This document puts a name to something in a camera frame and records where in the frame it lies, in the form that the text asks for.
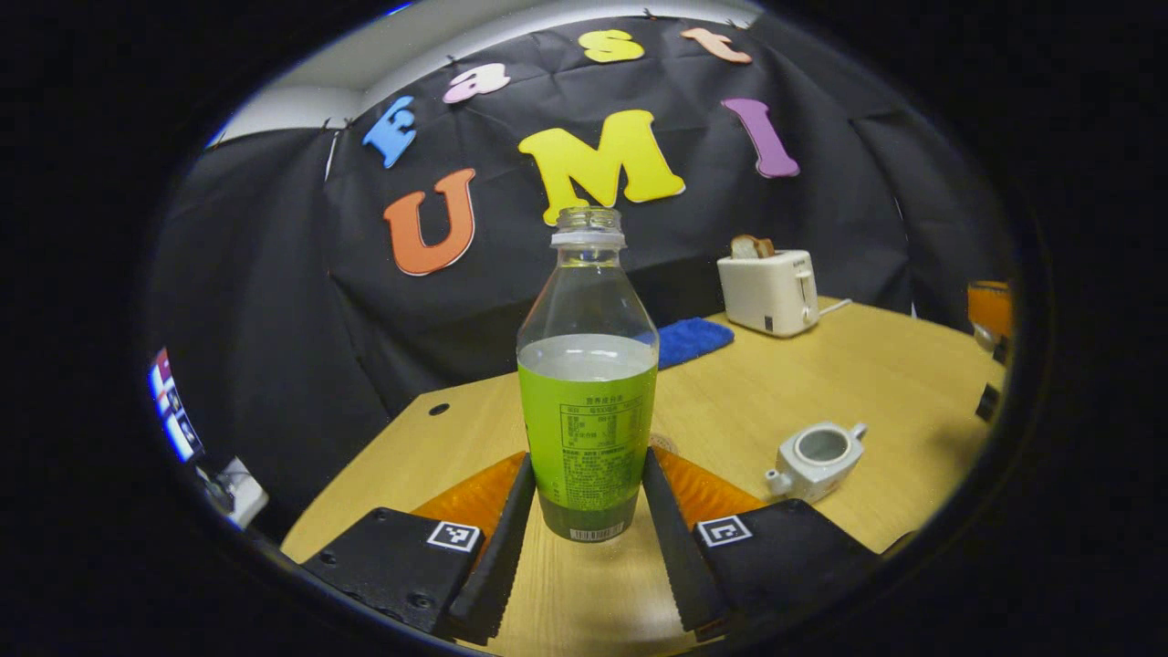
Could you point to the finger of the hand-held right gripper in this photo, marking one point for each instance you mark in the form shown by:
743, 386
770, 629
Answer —
995, 306

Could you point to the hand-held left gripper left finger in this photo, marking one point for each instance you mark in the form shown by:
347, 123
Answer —
497, 566

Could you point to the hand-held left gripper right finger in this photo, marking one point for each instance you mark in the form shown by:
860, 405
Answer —
680, 557

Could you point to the white ceramic teacup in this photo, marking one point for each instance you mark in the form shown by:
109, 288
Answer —
803, 470

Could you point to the green label water bottle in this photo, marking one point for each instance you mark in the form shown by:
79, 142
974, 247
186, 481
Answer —
589, 429

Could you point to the blue towel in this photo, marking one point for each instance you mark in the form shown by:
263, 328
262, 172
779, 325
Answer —
693, 339

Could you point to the white toaster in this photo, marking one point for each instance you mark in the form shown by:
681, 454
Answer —
766, 294

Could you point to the bread slice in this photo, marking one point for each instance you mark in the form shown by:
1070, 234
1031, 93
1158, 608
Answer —
751, 247

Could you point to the white side desk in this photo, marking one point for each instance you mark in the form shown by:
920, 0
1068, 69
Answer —
245, 493

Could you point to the black backdrop cloth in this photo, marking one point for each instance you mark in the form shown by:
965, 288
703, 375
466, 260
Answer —
292, 347

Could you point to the computer monitor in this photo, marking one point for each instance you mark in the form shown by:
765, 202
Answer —
175, 411

